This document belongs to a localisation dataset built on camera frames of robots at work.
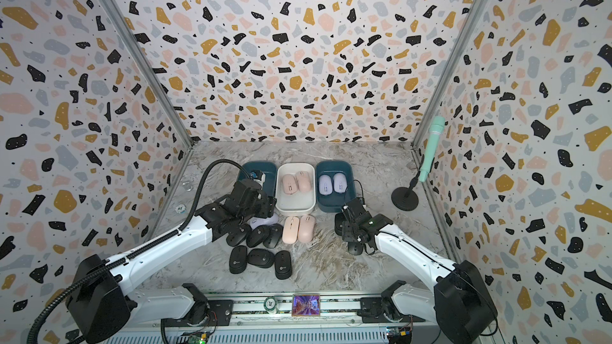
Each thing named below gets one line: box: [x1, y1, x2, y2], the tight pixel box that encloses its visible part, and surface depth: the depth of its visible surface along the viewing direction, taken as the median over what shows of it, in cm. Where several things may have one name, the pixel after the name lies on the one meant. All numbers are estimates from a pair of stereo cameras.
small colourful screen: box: [291, 293, 321, 317], surface depth 76 cm
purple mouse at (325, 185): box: [318, 174, 334, 196], surface depth 105 cm
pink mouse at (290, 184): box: [281, 173, 299, 196], surface depth 105 cm
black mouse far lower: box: [347, 241, 365, 256], surface depth 88 cm
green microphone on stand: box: [391, 116, 446, 212], surface depth 81 cm
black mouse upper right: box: [262, 223, 284, 249], surface depth 90 cm
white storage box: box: [275, 162, 317, 216], surface depth 105 cm
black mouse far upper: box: [334, 212, 346, 236], surface depth 93 cm
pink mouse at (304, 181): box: [295, 170, 312, 193], surface depth 105 cm
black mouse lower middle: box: [247, 248, 275, 269], surface depth 85 cm
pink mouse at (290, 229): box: [282, 215, 300, 244], surface depth 92 cm
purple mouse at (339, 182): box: [332, 172, 349, 194], surface depth 105 cm
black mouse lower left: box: [228, 245, 248, 274], surface depth 84 cm
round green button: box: [263, 296, 278, 312], surface depth 72 cm
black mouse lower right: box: [274, 250, 293, 280], surface depth 83 cm
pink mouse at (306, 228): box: [298, 214, 316, 243], surface depth 92 cm
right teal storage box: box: [314, 160, 356, 213], surface depth 105 cm
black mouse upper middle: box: [246, 224, 270, 248], surface depth 89 cm
